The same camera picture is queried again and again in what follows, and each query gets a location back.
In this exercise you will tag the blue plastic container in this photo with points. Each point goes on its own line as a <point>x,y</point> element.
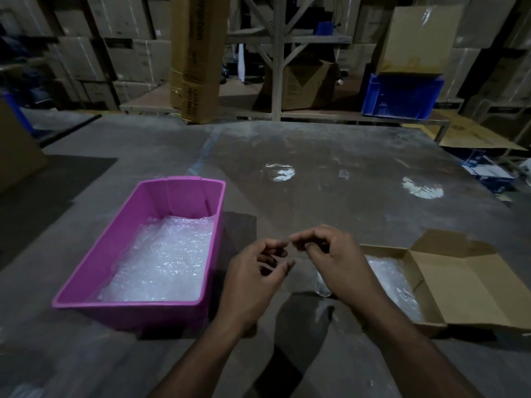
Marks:
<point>18,113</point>

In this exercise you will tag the dark blue product box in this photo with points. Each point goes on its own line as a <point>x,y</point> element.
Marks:
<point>471,157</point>

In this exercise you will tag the flattened printed cardboard sheet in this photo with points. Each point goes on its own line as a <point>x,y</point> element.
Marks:
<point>468,134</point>

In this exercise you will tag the person's right hand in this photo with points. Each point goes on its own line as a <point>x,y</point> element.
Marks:
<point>348,273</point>

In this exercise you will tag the grey metal storage rack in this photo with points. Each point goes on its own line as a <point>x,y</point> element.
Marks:
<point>277,57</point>

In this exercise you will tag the pink plastic bin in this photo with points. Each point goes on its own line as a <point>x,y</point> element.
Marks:
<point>178,194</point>

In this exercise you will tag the small brown cardboard box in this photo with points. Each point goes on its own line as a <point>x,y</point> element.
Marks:
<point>468,286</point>

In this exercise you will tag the small blue bin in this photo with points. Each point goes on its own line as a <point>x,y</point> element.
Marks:
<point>325,28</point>

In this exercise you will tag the tall narrow cardboard carton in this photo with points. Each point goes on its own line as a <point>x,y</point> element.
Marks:
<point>199,57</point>

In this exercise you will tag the white plastic bag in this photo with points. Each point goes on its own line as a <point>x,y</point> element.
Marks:
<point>526,166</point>

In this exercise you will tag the white paper sheet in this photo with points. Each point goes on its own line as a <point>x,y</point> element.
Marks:
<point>242,64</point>

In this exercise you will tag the open brown carton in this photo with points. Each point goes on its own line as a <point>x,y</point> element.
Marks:
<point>303,87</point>

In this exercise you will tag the person's left hand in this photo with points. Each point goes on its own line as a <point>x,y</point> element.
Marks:
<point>249,290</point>

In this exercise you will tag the pile of bubble wrap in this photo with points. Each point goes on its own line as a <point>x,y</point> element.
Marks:
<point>162,261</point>

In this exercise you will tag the blue plastic crate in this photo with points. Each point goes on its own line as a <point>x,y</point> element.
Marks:
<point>402,99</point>

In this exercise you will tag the flat cardboard sheet with tape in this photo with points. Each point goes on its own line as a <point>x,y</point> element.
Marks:
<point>419,41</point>

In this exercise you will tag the large brown cardboard carton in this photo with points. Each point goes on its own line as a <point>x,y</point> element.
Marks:
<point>16,153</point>

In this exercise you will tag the person's right forearm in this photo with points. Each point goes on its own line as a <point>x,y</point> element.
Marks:
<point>415,360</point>

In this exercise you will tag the blue and white product box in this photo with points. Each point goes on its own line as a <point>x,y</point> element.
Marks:
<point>489,176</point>

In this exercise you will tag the small dark object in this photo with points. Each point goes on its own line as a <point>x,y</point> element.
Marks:
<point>224,76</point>

